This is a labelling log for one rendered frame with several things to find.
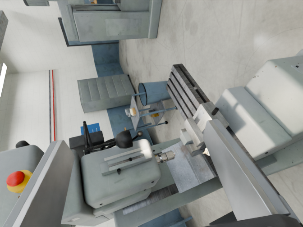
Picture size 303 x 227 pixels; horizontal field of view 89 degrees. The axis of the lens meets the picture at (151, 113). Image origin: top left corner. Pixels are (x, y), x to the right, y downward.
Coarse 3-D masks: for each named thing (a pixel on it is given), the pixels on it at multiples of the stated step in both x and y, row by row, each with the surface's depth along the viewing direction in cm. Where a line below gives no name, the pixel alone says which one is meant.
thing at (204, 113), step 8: (200, 104) 78; (208, 104) 77; (200, 112) 79; (208, 112) 74; (200, 120) 80; (224, 120) 73; (184, 128) 95; (200, 128) 82; (192, 144) 89; (192, 152) 88; (200, 152) 95
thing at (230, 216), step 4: (232, 212) 74; (224, 216) 73; (228, 216) 71; (232, 216) 69; (216, 220) 72; (220, 220) 70; (224, 220) 68; (228, 220) 66; (232, 220) 64; (236, 220) 64; (212, 224) 69
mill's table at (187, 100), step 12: (180, 72) 105; (168, 84) 121; (180, 84) 106; (192, 84) 99; (180, 96) 108; (192, 96) 95; (204, 96) 94; (180, 108) 111; (192, 108) 97; (240, 144) 77; (276, 192) 65
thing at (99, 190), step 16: (144, 144) 72; (80, 160) 65; (96, 160) 65; (96, 176) 61; (112, 176) 62; (128, 176) 63; (144, 176) 64; (160, 176) 66; (96, 192) 58; (112, 192) 59; (128, 192) 65
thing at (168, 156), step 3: (171, 150) 80; (162, 153) 79; (165, 153) 79; (168, 153) 79; (171, 153) 79; (165, 156) 77; (168, 156) 78; (171, 156) 78; (165, 159) 77; (168, 159) 78; (171, 159) 79
